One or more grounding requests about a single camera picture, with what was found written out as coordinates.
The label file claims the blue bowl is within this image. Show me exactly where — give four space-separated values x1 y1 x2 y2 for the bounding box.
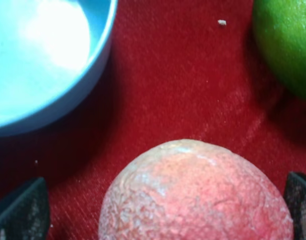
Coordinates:
0 0 118 137

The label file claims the pink peach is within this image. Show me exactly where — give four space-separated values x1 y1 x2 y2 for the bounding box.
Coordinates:
98 139 294 240

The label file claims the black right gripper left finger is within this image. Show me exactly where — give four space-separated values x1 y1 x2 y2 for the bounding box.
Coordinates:
0 177 50 240

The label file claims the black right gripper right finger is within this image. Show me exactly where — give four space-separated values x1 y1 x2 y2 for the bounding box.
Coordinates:
284 171 306 240

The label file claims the green lime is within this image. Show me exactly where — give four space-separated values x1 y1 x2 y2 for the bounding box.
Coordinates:
252 0 306 99

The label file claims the red table cloth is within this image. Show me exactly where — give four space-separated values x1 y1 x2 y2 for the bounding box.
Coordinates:
0 0 306 240

